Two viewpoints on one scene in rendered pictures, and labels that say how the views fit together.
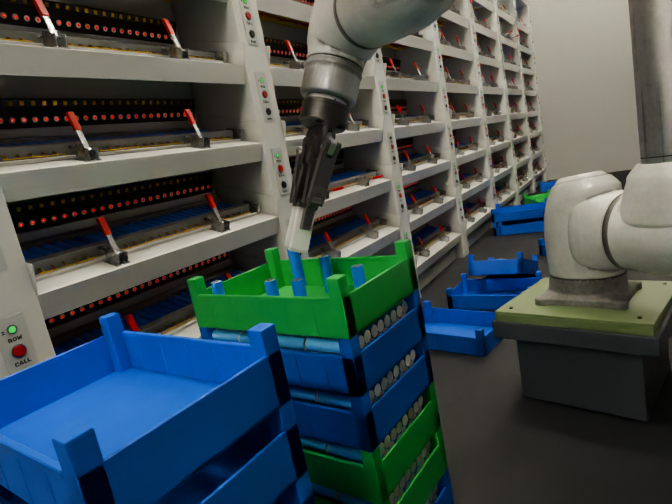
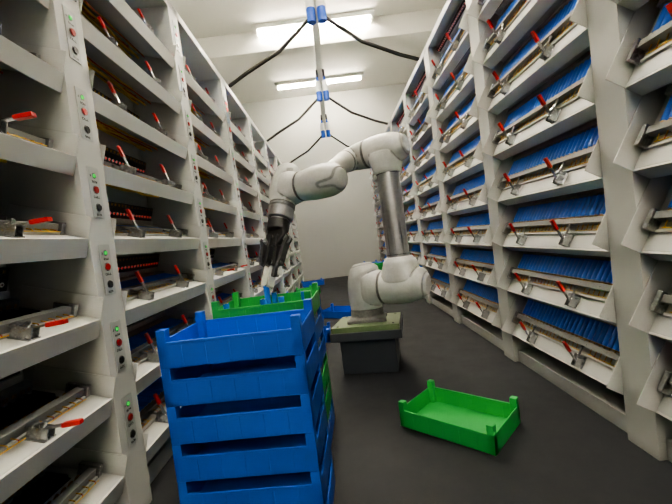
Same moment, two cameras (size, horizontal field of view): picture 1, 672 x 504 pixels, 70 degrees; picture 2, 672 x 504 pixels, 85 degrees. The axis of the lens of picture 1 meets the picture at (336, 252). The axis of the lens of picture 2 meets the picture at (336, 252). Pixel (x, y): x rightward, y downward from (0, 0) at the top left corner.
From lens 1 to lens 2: 64 cm
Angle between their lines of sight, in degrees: 35
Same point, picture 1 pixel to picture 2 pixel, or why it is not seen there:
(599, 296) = (375, 317)
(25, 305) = (120, 315)
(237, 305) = (247, 311)
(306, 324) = not seen: hidden behind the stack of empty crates
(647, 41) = (387, 211)
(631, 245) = (388, 291)
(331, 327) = not seen: hidden behind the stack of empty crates
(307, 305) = (292, 305)
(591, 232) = (371, 287)
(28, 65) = (123, 182)
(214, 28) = (173, 171)
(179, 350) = (250, 321)
